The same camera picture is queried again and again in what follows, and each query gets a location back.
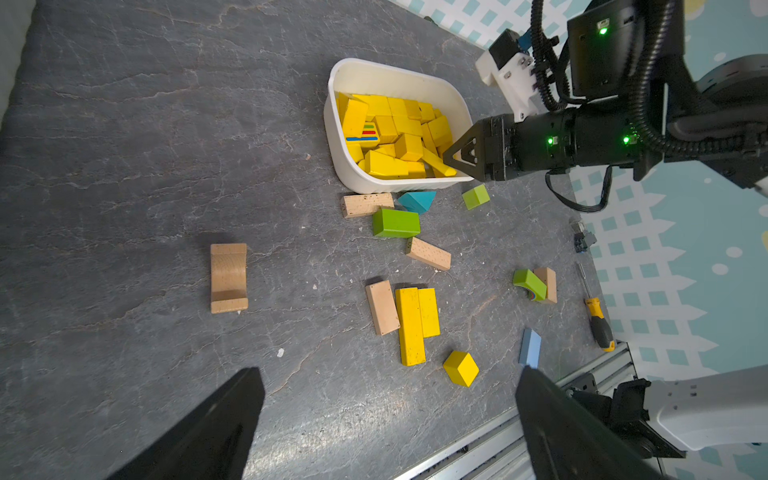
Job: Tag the tan wooden block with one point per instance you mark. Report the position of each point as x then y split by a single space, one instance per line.
383 307

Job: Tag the tan slanted block centre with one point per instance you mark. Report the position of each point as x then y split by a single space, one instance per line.
428 254

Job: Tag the green slanted block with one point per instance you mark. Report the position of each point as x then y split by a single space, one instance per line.
529 281

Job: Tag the teal triangular block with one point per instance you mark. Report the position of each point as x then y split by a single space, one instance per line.
419 202

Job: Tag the rainbow striped block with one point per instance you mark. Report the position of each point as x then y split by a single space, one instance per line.
368 138

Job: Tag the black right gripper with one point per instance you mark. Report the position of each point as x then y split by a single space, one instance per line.
498 148

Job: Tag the brown small block left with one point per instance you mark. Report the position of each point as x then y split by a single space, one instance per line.
228 278

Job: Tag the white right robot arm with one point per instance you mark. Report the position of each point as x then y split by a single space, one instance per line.
617 94

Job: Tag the short yellow block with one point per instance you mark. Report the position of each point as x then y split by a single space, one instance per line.
429 312

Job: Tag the grey blue clamp tool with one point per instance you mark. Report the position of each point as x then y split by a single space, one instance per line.
584 239

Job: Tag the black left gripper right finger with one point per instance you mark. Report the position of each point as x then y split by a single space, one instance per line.
565 441

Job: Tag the light blue block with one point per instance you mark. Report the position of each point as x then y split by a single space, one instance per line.
530 348

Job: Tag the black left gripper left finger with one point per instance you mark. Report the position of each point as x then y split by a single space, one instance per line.
213 441

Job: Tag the yellow black screwdriver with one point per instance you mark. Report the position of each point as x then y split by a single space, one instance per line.
600 328

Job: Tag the small green cube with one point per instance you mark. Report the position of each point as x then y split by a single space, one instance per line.
476 197

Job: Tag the small yellow cube pile bottom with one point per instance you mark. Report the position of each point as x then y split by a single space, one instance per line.
461 368

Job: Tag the tan long block near tub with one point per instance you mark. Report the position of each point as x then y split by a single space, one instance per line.
360 205

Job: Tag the green rectangular block centre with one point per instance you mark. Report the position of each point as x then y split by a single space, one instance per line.
390 223

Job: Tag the white oval plastic tub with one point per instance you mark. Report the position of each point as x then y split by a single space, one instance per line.
357 76

